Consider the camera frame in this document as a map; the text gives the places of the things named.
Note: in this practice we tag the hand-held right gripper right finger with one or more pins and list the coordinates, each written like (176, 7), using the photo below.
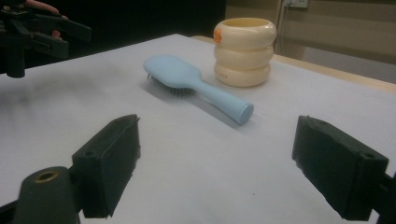
(336, 168)

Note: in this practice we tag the light blue hairbrush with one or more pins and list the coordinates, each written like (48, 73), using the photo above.
(186, 79)

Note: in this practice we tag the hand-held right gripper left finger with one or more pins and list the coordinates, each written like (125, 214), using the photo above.
(106, 165)

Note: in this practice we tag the cream ringed round container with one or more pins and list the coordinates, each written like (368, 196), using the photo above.
(244, 53)

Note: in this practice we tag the white wall socket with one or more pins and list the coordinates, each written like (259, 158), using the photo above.
(297, 3)

